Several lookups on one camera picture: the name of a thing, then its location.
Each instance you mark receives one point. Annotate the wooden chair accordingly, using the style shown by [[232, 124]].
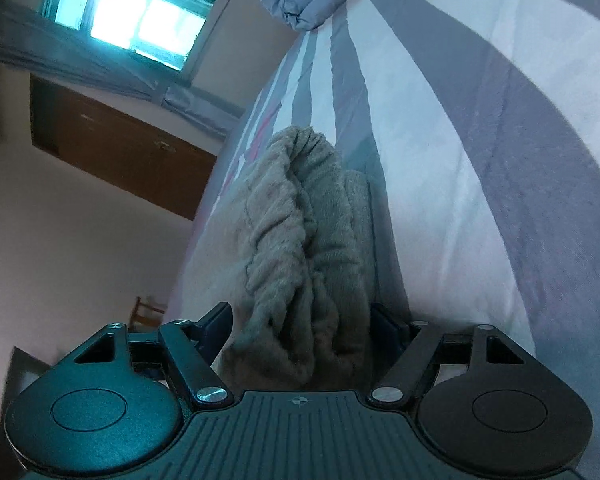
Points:
[[147, 312]]

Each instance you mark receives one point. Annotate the bed with striped sheet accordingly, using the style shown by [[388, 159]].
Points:
[[480, 160]]

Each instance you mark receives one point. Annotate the grey curtain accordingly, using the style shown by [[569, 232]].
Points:
[[105, 75]]

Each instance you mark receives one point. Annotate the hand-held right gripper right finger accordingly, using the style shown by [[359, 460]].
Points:
[[386, 332]]

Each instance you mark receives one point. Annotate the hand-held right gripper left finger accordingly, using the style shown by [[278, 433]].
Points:
[[215, 332]]

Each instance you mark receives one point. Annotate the brown wooden door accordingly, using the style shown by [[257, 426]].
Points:
[[120, 150]]

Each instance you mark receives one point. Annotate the grey fleece pants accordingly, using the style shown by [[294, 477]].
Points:
[[300, 240]]

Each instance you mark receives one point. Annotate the window with green blinds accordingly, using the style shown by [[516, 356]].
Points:
[[130, 10]]

